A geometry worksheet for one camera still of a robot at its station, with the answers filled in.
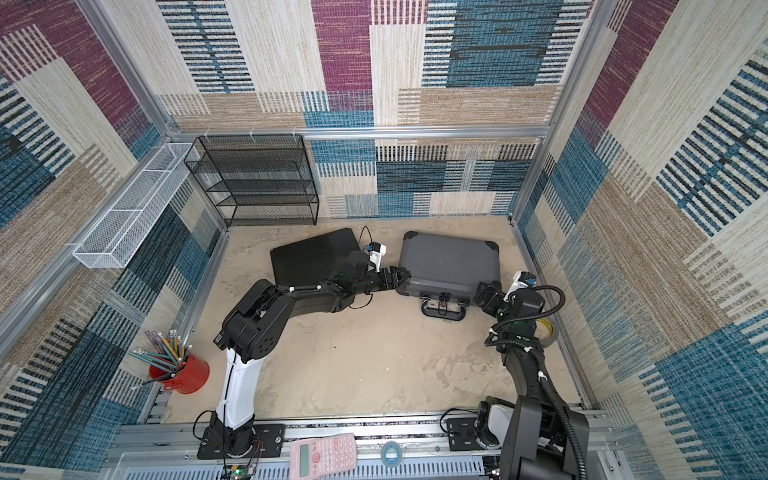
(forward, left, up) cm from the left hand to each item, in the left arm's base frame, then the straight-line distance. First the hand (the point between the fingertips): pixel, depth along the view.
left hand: (407, 277), depth 94 cm
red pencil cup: (-26, +61, -1) cm, 66 cm away
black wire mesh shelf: (+36, +53, +11) cm, 65 cm away
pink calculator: (-46, +22, -7) cm, 51 cm away
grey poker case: (+1, -12, +2) cm, 12 cm away
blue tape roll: (-45, +6, -9) cm, 46 cm away
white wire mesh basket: (-4, +70, +25) cm, 74 cm away
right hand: (-8, -25, +2) cm, 26 cm away
